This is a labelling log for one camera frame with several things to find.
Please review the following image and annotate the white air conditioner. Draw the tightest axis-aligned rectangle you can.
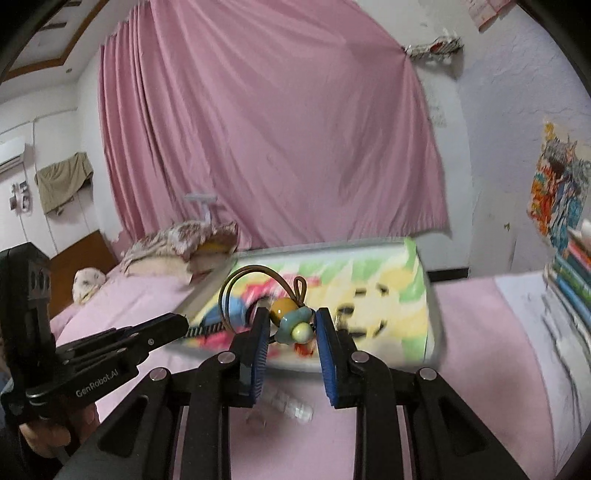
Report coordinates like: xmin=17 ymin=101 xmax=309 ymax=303
xmin=0 ymin=137 xmax=26 ymax=174

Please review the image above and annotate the brown hair tie with beads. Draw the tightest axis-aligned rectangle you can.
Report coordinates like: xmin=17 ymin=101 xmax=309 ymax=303
xmin=219 ymin=264 xmax=319 ymax=346

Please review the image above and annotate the pink blanket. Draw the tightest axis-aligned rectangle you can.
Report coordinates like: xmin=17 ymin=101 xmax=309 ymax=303
xmin=95 ymin=274 xmax=557 ymax=480

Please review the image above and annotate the person's left hand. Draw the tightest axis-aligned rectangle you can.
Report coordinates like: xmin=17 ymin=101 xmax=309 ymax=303
xmin=18 ymin=401 xmax=100 ymax=457

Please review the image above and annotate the grey box with colourful lining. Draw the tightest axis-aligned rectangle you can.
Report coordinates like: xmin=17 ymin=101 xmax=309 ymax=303
xmin=178 ymin=237 xmax=446 ymax=374

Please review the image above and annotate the white plush pillow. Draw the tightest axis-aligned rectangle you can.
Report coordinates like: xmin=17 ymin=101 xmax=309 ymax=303
xmin=72 ymin=269 xmax=108 ymax=305

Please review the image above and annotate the wire wall rack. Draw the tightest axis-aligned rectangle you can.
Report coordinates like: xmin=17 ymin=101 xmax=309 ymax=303
xmin=403 ymin=28 xmax=464 ymax=63

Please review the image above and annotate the beige pillow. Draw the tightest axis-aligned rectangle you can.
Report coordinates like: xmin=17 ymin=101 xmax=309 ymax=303
xmin=122 ymin=249 xmax=234 ymax=284

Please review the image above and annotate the green hanging cloth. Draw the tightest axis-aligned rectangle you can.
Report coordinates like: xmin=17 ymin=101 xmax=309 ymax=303
xmin=35 ymin=152 xmax=94 ymax=215

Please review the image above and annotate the wooden headboard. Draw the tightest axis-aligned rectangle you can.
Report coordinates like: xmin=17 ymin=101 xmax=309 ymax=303
xmin=48 ymin=231 xmax=118 ymax=319

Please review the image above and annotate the pink curtain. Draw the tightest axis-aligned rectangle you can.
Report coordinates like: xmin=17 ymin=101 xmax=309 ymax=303
xmin=98 ymin=0 xmax=451 ymax=250

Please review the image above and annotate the colourful wall poster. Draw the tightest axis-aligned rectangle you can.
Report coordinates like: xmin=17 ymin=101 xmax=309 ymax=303
xmin=527 ymin=121 xmax=591 ymax=252

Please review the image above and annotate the beige wristwatch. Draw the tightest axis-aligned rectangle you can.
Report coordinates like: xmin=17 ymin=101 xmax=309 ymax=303
xmin=247 ymin=389 xmax=315 ymax=425

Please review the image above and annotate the blue smartwatch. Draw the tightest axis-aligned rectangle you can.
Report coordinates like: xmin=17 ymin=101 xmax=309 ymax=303
xmin=185 ymin=295 xmax=259 ymax=342

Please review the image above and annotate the pink bed sheet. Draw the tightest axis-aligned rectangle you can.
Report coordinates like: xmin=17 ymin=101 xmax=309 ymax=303
xmin=48 ymin=265 xmax=222 ymax=352

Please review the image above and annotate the floral pillow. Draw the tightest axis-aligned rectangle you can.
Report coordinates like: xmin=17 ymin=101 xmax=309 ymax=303
xmin=121 ymin=220 xmax=238 ymax=271

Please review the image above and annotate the stack of books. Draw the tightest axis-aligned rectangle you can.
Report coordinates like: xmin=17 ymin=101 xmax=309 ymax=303
xmin=542 ymin=219 xmax=591 ymax=365

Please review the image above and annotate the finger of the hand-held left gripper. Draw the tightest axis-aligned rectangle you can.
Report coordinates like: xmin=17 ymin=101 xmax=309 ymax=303
xmin=315 ymin=308 xmax=532 ymax=480
xmin=55 ymin=307 xmax=271 ymax=480

